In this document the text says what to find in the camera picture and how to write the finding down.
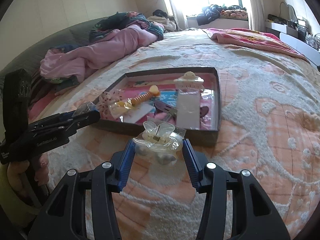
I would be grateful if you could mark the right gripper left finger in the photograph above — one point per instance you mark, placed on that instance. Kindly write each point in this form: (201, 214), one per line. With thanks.
(81, 199)

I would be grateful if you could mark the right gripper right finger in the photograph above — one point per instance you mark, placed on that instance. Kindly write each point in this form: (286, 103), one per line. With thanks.
(254, 214)

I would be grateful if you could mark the dotted sheer bow hairpiece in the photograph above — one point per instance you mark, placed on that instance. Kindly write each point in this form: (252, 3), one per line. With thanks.
(108, 99)

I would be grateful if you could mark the clear flower hair claw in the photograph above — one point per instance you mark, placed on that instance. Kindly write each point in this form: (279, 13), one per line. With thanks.
(160, 142)

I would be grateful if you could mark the orange spiral hair clip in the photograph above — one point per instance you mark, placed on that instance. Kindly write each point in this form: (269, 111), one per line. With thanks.
(153, 92)

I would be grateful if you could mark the dark brown hair claw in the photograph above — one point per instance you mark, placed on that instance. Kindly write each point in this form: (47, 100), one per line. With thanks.
(163, 107)

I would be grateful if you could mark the clear box of hairpins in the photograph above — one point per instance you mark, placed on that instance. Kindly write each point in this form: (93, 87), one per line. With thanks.
(85, 108)

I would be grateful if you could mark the pink fluffy hair clip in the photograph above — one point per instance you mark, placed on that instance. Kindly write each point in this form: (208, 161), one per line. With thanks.
(161, 117)

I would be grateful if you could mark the white hair claw clip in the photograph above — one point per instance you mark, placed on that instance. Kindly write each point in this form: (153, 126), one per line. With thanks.
(189, 81)

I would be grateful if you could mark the person left hand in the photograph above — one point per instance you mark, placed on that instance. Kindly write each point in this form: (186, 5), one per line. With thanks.
(16, 170)

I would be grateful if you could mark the green padded headboard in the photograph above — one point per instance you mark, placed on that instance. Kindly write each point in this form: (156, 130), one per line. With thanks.
(29, 60)

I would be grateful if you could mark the pink quilt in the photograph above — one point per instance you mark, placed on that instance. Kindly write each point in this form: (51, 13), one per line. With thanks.
(84, 61)

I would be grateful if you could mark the white paper sheet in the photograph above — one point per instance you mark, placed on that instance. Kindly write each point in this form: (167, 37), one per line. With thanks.
(134, 115)

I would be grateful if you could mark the cream orange bedspread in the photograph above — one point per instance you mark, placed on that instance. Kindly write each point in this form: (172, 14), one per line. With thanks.
(263, 116)

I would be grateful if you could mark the clear plastic sleeve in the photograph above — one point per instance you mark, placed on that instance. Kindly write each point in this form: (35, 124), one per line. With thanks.
(188, 109)

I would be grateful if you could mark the dark shallow cardboard box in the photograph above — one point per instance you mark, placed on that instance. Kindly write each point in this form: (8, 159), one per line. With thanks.
(197, 137)

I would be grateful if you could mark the pink booklet with blue label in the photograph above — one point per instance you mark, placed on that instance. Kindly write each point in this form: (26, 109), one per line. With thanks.
(136, 85)

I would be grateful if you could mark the dark floral quilt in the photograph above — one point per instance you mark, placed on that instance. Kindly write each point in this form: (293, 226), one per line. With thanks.
(122, 20)

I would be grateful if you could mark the white bench footboard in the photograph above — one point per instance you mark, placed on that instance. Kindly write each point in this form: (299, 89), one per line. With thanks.
(310, 53)

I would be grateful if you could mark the red pink blanket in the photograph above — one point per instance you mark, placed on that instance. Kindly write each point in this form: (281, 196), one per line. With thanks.
(252, 39)

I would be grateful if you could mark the white desk with clutter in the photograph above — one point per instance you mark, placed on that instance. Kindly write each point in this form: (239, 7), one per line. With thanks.
(300, 29)

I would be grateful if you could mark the white curtain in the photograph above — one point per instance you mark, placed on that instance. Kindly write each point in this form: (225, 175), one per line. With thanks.
(256, 15)

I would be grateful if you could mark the dark jacket on sill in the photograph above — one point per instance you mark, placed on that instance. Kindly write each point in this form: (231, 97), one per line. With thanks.
(209, 14)

